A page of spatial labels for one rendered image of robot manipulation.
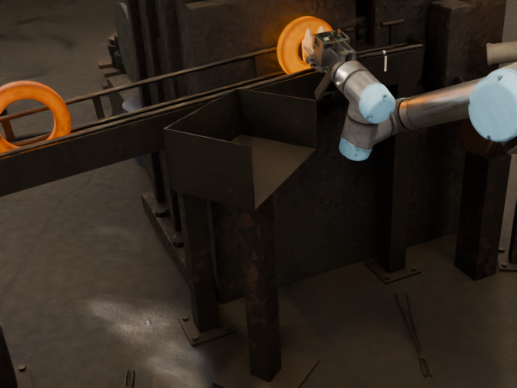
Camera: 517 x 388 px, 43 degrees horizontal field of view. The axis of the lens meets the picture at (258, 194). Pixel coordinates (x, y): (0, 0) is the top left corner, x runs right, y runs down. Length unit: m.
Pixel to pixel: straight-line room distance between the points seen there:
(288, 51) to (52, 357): 1.03
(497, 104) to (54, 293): 1.47
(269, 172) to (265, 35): 0.46
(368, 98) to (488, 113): 0.30
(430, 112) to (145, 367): 0.98
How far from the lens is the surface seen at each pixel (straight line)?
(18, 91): 1.49
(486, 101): 1.21
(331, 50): 1.54
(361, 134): 1.47
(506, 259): 2.21
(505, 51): 1.90
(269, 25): 1.69
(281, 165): 1.38
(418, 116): 1.51
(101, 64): 3.94
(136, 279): 2.14
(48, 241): 2.45
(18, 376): 1.88
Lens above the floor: 1.20
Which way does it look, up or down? 28 degrees down
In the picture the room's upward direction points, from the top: 4 degrees counter-clockwise
